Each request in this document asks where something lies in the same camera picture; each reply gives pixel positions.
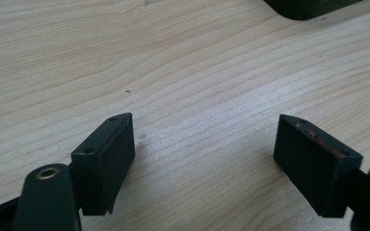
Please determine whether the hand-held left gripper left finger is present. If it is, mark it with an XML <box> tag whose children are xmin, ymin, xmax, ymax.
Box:
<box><xmin>70</xmin><ymin>112</ymin><xmax>136</xmax><ymax>217</ymax></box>

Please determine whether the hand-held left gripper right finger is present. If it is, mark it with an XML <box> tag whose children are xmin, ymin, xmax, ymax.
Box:
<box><xmin>273</xmin><ymin>114</ymin><xmax>364</xmax><ymax>218</ymax></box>

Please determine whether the dark rounded object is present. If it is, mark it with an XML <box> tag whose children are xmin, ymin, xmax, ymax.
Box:
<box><xmin>263</xmin><ymin>0</ymin><xmax>364</xmax><ymax>21</ymax></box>

